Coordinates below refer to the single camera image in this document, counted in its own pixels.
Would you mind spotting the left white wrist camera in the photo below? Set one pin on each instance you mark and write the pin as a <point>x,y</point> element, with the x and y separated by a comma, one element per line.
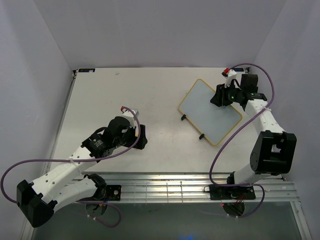
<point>129,113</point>

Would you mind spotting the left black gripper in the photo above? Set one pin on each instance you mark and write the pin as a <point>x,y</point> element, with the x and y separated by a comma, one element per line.
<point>142,139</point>

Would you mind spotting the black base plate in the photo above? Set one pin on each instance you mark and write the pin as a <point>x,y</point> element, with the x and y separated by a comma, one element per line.
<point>230,193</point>
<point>108,193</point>

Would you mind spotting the blue corner label right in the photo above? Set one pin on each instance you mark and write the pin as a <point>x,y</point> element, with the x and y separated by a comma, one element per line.
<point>239,69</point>

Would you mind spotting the aluminium rail frame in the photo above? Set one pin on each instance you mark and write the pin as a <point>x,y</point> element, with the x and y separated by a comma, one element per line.
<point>170,188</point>

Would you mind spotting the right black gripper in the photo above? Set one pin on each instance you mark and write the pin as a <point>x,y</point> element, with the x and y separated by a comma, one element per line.
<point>220,96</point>

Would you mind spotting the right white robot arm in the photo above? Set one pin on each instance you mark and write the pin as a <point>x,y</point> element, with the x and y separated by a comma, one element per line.
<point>274,149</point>

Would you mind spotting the blue corner label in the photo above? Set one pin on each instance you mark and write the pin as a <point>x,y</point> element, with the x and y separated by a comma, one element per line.
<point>239,69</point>
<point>86,70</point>

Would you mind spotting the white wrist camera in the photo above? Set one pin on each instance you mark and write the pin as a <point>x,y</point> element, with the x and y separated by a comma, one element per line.
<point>129,113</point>
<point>229,74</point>

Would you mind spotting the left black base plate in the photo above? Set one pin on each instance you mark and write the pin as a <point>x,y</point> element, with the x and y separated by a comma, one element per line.
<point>108,193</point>

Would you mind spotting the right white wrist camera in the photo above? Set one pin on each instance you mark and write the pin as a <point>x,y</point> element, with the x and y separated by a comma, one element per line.
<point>229,74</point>

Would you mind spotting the blue corner label left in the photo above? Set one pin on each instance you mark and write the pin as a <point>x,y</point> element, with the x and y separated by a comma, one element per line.
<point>86,70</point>

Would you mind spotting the yellow-framed small whiteboard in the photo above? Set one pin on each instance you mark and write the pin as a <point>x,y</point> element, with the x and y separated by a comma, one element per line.
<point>213,121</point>

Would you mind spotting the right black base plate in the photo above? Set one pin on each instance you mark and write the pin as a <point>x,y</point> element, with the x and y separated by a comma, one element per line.
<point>230,193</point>

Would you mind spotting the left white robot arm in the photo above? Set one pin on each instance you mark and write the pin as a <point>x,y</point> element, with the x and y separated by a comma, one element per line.
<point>41,198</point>

